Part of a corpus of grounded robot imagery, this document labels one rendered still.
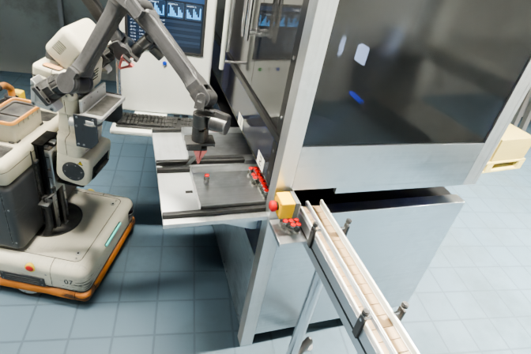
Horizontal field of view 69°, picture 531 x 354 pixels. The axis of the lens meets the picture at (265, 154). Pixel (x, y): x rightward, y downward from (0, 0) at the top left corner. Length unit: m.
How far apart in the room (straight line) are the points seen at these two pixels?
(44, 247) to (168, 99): 1.00
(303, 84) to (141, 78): 1.21
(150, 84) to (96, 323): 1.28
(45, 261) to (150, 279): 0.57
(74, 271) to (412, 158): 1.65
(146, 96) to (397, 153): 1.39
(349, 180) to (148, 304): 1.32
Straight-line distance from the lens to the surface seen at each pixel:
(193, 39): 2.14
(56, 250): 2.26
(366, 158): 1.53
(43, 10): 4.67
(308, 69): 1.23
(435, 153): 1.73
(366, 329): 1.24
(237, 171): 1.75
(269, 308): 2.00
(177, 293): 2.36
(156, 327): 2.25
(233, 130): 2.03
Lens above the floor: 1.88
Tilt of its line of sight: 32 degrees down
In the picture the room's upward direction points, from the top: 11 degrees clockwise
